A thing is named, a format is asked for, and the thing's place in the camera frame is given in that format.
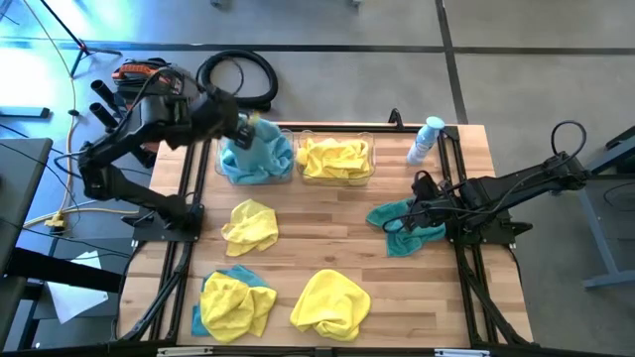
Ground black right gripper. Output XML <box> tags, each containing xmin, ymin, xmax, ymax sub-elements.
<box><xmin>411</xmin><ymin>170</ymin><xmax>473</xmax><ymax>230</ymax></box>

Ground teal microfiber towel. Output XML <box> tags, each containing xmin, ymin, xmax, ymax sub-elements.
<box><xmin>190</xmin><ymin>264</ymin><xmax>272</xmax><ymax>338</ymax></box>
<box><xmin>365</xmin><ymin>196</ymin><xmax>447</xmax><ymax>258</ymax></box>

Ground pale blue spray bottle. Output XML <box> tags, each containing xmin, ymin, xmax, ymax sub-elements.
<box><xmin>405</xmin><ymin>115</ymin><xmax>446</xmax><ymax>167</ymax></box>

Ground clear plastic basket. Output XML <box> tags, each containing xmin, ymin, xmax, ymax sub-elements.
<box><xmin>296</xmin><ymin>129</ymin><xmax>377</xmax><ymax>188</ymax></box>
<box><xmin>213</xmin><ymin>127</ymin><xmax>296</xmax><ymax>187</ymax></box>

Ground orange and black shop vacuum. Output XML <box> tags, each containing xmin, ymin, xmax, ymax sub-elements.
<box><xmin>109</xmin><ymin>57</ymin><xmax>219</xmax><ymax>156</ymax></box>

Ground black vacuum wand tube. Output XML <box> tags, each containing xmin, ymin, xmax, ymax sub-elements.
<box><xmin>88</xmin><ymin>101</ymin><xmax>120</xmax><ymax>131</ymax></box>
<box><xmin>89</xmin><ymin>78</ymin><xmax>125</xmax><ymax>118</ymax></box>

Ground black tripod stand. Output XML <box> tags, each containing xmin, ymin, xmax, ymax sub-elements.
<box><xmin>38</xmin><ymin>0</ymin><xmax>123</xmax><ymax>79</ymax></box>

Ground black flat foot bar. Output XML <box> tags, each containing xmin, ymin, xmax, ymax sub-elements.
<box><xmin>0</xmin><ymin>105</ymin><xmax>53</xmax><ymax>120</ymax></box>

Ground yellow power plug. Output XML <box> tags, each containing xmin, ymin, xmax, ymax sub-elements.
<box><xmin>43</xmin><ymin>210</ymin><xmax>68</xmax><ymax>230</ymax></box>

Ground dark grey desk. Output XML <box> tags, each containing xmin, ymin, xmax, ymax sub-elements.
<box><xmin>0</xmin><ymin>137</ymin><xmax>54</xmax><ymax>348</ymax></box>

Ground black desk beam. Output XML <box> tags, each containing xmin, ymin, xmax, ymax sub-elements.
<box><xmin>4</xmin><ymin>246</ymin><xmax>125</xmax><ymax>295</ymax></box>

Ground white paper sheet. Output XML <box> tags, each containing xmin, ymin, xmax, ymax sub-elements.
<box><xmin>47</xmin><ymin>250</ymin><xmax>110</xmax><ymax>324</ymax></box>

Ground black vacuum hose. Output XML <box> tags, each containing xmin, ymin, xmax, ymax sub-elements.
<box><xmin>196</xmin><ymin>48</ymin><xmax>280</xmax><ymax>113</ymax></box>

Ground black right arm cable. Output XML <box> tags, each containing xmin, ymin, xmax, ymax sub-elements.
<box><xmin>550</xmin><ymin>120</ymin><xmax>588</xmax><ymax>163</ymax></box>

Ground silver metal bracket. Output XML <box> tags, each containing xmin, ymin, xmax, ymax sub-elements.
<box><xmin>434</xmin><ymin>348</ymin><xmax>492</xmax><ymax>357</ymax></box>
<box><xmin>156</xmin><ymin>346</ymin><xmax>215</xmax><ymax>357</ymax></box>

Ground yellow cable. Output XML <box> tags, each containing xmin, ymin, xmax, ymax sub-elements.
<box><xmin>20</xmin><ymin>0</ymin><xmax>80</xmax><ymax>222</ymax></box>

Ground grey-blue table frame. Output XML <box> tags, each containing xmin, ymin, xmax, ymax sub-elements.
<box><xmin>570</xmin><ymin>124</ymin><xmax>635</xmax><ymax>293</ymax></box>

